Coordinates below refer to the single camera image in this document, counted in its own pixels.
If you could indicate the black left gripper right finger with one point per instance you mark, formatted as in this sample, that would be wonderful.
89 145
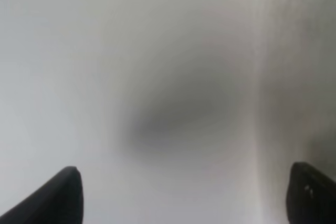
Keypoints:
310 196

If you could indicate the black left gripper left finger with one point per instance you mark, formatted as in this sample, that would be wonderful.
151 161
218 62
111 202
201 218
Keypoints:
60 200

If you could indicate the white towel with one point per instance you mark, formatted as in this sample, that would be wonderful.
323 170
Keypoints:
212 121

